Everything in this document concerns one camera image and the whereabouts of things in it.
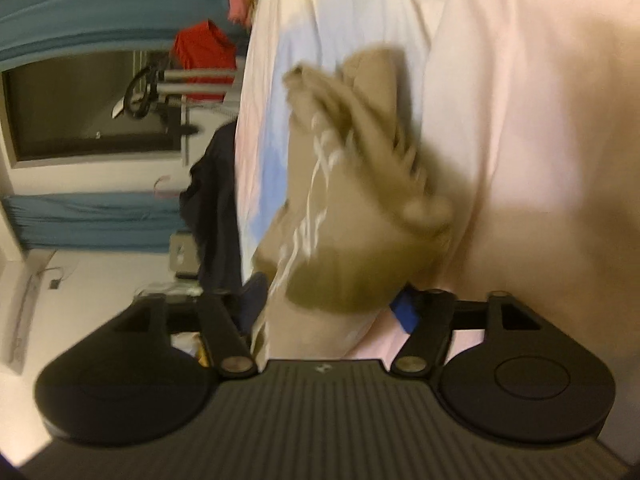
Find khaki pants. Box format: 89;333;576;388
250;47;456;361

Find red cloth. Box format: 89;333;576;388
170;19;238;86

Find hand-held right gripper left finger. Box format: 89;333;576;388
115;280;266;378

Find metal rack with black handles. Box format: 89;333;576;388
112;62;238;138

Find window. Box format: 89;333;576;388
0;50;186;163

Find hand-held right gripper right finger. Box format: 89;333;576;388
390;285;543;377

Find pink cream bed sheet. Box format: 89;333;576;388
235;0;640;456

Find blue curtain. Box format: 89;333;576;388
2;192;193;251
0;0;251;68

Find dark navy garment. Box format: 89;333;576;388
179;120;266;331

